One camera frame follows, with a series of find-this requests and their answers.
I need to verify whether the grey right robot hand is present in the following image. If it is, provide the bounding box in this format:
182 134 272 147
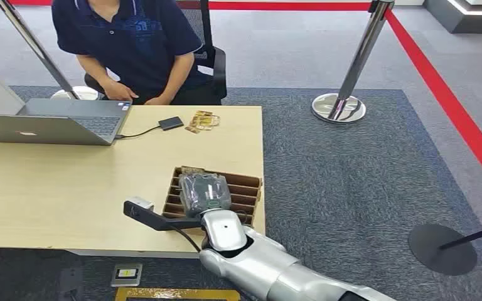
177 172 233 219

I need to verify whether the brown slotted card holder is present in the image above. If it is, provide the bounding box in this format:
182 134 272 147
162 166 264 228

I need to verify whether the person's left hand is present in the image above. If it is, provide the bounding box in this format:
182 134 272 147
143 95 172 107

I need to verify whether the person's hand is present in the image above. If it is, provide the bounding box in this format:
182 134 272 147
143 95 172 107
102 80 139 102

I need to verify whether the person's right hand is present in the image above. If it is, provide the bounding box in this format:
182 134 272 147
102 80 139 102

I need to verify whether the person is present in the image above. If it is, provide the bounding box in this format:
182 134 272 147
51 0 221 106

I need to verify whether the pile of gold cards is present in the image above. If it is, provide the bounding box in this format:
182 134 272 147
185 110 221 135

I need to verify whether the small black external drive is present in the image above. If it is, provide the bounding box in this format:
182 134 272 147
158 116 185 132

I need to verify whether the gold rimmed floor plate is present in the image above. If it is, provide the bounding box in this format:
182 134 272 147
114 287 242 301

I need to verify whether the silver floor socket box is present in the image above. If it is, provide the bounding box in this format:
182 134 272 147
110 263 143 288

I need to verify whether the black office chair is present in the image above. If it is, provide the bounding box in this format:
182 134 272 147
83 0 228 106

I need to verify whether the grey open laptop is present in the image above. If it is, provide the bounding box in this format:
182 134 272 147
0 98 133 147

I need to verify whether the red barrier belt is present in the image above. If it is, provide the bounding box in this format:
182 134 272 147
8 0 482 199

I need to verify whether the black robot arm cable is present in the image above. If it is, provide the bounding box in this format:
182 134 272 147
166 223 203 253

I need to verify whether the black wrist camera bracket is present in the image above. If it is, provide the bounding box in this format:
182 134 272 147
123 200 203 232

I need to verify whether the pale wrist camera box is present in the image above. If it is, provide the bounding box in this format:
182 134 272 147
126 196 155 213

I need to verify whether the black drive cable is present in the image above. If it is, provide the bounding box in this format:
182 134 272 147
114 125 162 140

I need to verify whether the chrome stanchion post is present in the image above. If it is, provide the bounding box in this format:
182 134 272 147
0 0 100 101
311 0 395 125

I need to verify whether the black stanchion post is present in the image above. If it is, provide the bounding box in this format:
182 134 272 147
407 221 482 277

